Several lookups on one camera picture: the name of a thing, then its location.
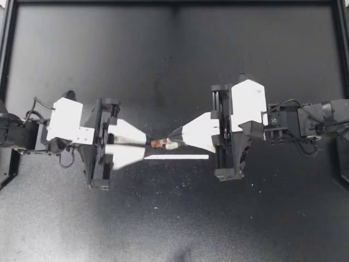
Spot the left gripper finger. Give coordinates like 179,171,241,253
104,145,145,171
107,119,147,145

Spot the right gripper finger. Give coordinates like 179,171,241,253
170,127,219,154
167,111,219,137

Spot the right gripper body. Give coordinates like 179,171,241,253
210,83,266,182

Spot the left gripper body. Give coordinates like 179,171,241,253
78,98,121,190

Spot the candy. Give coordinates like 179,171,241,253
149,137,181,150

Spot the black cable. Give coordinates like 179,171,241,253
296,135,320,158
59,146,76,168

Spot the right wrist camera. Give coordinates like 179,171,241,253
230,73,269,134

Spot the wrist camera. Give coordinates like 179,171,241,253
230,73,269,134
45,90,95,145

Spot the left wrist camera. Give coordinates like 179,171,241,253
45,90,95,145

